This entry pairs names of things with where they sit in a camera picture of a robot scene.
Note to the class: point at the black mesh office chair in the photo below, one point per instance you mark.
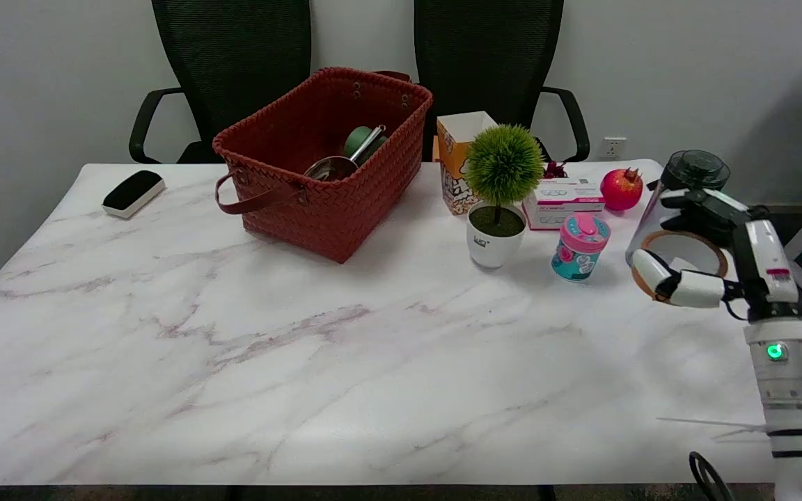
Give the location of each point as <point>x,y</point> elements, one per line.
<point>234,62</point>
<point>491,56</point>

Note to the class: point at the steel ladle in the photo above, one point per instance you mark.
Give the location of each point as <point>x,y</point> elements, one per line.
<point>345,160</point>

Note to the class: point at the green ball plant white pot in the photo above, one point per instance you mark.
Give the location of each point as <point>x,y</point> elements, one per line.
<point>498,202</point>

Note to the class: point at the green round container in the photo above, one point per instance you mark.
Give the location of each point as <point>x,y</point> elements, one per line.
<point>358,139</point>

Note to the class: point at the red pomegranate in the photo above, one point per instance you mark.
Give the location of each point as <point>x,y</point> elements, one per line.
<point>621,189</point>

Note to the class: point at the pink white carton box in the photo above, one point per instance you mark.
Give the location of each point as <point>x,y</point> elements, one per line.
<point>568,202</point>

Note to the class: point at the black white board eraser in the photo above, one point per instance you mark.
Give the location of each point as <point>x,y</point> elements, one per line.
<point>133,193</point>

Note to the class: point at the pink teal cup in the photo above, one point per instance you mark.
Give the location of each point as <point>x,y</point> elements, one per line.
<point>580,247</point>

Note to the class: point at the red woven basket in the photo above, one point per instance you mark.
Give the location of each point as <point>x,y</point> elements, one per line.
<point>331,202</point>

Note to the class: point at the white wall socket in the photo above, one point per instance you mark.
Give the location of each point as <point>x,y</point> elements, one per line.
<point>612,147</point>

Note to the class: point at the clear bottle dark lid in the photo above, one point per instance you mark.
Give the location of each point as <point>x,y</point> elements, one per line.
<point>693,169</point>

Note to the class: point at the popcorn paper box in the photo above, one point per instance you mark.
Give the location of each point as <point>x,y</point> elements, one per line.
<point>453,160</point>

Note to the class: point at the yellow tape roll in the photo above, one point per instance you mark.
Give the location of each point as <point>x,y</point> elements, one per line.
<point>714,247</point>

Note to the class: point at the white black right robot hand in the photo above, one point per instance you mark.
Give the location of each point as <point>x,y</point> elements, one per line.
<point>770,257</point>

